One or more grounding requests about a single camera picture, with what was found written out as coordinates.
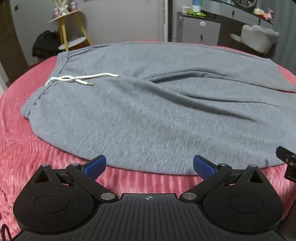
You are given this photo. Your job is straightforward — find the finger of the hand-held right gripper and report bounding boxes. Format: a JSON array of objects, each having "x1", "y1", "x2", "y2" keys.
[{"x1": 276, "y1": 146, "x2": 296, "y2": 181}]

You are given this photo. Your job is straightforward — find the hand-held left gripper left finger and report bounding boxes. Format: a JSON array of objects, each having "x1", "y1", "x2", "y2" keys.
[{"x1": 30, "y1": 155, "x2": 119, "y2": 202}]

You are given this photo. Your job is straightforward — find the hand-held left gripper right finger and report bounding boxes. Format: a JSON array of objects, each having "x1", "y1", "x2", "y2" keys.
[{"x1": 179, "y1": 155, "x2": 266, "y2": 204}]

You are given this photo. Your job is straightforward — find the grey pants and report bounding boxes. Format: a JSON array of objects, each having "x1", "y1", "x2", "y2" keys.
[{"x1": 20, "y1": 40, "x2": 296, "y2": 176}]

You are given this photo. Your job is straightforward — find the pink ribbed blanket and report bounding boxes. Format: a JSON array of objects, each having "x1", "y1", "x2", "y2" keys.
[{"x1": 0, "y1": 39, "x2": 296, "y2": 241}]

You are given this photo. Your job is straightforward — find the grey curtain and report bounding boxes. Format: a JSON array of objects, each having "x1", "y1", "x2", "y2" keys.
[{"x1": 273, "y1": 13, "x2": 296, "y2": 72}]

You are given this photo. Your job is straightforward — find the black bag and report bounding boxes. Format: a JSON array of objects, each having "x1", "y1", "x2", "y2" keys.
[{"x1": 32, "y1": 31, "x2": 61, "y2": 58}]

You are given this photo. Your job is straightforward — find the white upholstered chair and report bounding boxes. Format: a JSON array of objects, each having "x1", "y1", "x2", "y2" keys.
[{"x1": 230, "y1": 24, "x2": 280, "y2": 58}]

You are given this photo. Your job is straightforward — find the grey cabinet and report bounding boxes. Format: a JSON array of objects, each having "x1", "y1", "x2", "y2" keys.
[{"x1": 176, "y1": 11, "x2": 221, "y2": 45}]

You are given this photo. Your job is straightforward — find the yellow-legged side table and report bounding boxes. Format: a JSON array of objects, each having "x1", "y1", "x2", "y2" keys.
[{"x1": 48, "y1": 9, "x2": 92, "y2": 52}]

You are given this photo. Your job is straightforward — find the white tower air conditioner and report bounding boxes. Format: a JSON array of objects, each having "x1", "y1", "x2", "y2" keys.
[{"x1": 158, "y1": 0, "x2": 168, "y2": 42}]

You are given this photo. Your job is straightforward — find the brown wooden door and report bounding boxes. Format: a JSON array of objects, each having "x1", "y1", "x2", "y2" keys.
[{"x1": 0, "y1": 0, "x2": 29, "y2": 81}]

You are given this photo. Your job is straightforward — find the grey vanity desk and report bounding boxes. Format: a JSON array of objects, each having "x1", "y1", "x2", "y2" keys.
[{"x1": 217, "y1": 0, "x2": 274, "y2": 47}]

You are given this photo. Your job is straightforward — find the cream and red item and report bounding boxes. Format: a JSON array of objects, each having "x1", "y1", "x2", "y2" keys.
[{"x1": 253, "y1": 7, "x2": 266, "y2": 18}]

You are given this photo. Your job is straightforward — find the wrapped flower bouquet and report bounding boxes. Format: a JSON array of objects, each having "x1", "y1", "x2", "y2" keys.
[{"x1": 52, "y1": 0, "x2": 70, "y2": 16}]

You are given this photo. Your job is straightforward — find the round mirror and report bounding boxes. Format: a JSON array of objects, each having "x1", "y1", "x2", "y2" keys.
[{"x1": 233, "y1": 0, "x2": 258, "y2": 8}]

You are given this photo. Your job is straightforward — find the black cable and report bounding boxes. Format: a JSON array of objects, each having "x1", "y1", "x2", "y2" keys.
[{"x1": 0, "y1": 223, "x2": 11, "y2": 241}]

